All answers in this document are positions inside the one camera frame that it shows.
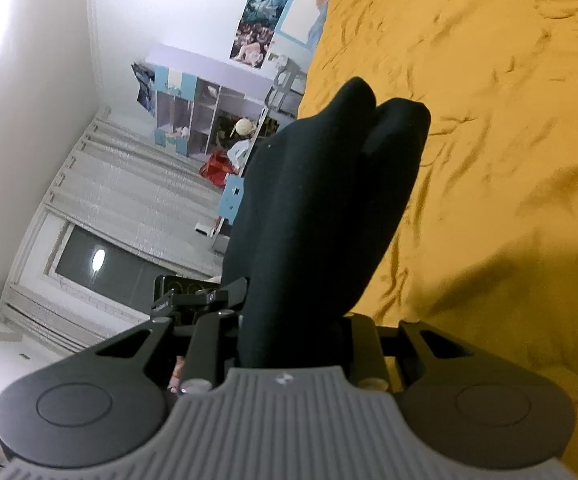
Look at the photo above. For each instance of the light blue pillow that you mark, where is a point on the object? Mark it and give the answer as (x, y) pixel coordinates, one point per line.
(320, 15)

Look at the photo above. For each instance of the blue white wall poster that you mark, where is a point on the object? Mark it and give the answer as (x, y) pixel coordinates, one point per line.
(269, 0)

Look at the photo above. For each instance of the beige hat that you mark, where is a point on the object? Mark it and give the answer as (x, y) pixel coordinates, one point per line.
(243, 127)

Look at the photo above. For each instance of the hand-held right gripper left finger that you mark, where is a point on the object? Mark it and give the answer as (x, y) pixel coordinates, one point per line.
(216, 332)

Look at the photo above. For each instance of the white curtain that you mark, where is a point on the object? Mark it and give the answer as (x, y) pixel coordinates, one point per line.
(119, 180)

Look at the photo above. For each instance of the grey metal chair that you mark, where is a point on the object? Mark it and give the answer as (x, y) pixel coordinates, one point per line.
(284, 87)

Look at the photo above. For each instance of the white garment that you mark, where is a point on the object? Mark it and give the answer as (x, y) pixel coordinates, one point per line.
(239, 152)

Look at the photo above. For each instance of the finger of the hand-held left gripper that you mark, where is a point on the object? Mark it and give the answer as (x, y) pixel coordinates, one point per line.
(233, 291)

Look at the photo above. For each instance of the mustard yellow bed blanket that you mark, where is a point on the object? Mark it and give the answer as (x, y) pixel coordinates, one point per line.
(494, 135)

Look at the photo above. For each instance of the dark window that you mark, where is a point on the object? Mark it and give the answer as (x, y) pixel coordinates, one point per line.
(99, 265)

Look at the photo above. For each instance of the lilac and blue shelf unit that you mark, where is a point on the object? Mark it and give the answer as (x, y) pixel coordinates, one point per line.
(194, 105)

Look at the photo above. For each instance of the white and blue headboard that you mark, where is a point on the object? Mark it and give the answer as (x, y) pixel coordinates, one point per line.
(294, 5)

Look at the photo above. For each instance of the red cloth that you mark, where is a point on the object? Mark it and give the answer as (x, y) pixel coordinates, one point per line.
(215, 169)

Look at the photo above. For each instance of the black pants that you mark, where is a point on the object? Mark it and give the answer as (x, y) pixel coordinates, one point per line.
(314, 200)

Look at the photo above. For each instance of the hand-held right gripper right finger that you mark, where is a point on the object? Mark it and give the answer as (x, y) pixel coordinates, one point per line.
(369, 340)

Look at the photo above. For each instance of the pink brown wall poster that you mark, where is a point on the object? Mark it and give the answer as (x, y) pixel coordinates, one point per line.
(251, 42)

